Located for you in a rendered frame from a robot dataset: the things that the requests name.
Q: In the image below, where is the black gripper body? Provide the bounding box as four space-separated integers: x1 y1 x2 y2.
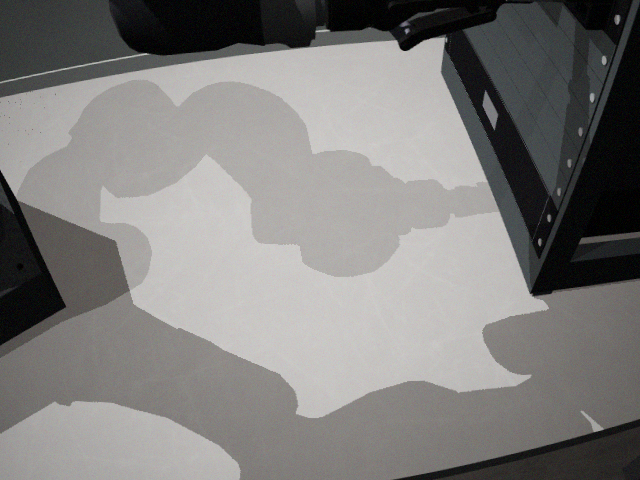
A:
325 0 417 32

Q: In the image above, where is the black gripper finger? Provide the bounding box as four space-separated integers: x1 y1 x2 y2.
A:
388 0 569 51

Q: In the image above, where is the dark grey server rack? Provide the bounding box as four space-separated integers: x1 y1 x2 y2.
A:
441 0 640 296

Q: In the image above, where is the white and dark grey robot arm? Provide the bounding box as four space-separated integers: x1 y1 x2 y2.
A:
109 0 325 56

